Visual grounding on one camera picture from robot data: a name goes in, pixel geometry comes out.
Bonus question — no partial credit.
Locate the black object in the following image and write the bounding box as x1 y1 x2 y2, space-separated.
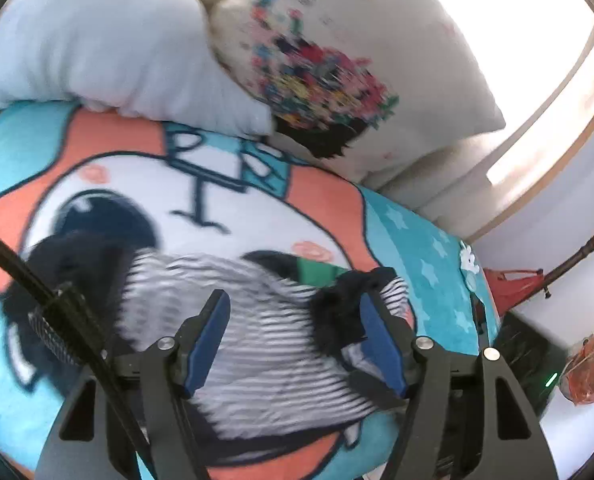
469 287 500 356

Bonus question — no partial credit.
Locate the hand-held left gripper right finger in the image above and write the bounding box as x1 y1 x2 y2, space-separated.
361 289 560 480

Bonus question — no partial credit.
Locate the turquoise star printed blanket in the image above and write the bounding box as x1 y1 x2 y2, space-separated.
0 100 500 480

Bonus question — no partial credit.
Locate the wooden frame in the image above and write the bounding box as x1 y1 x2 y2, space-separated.
464 25 594 244

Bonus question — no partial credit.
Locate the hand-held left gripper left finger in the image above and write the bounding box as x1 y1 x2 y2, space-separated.
37 288 232 480

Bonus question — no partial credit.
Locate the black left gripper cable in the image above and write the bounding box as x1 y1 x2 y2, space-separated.
0 222 152 480

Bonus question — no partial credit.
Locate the dark object with green light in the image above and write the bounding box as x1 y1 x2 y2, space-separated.
494 310 570 417

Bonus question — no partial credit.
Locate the black and white striped garment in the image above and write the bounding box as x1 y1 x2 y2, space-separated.
2 230 418 437

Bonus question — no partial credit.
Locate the red bag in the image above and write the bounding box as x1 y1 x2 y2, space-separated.
482 267 546 312

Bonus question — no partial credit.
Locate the light blue plain pillow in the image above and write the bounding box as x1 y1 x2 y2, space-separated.
0 0 274 137

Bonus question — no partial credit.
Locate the cream floral printed pillow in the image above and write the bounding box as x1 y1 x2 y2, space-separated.
209 0 508 184

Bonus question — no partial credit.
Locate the dark curved rod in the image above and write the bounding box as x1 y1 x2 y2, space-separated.
542 222 594 302

